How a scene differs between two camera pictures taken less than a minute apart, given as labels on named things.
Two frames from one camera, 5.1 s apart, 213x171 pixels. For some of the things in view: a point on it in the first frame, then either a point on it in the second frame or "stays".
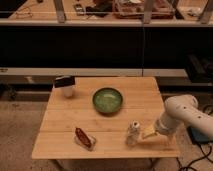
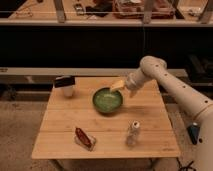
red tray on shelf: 134,9 stays
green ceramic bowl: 107,100 stays
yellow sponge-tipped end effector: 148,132 → 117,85
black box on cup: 64,81 stays
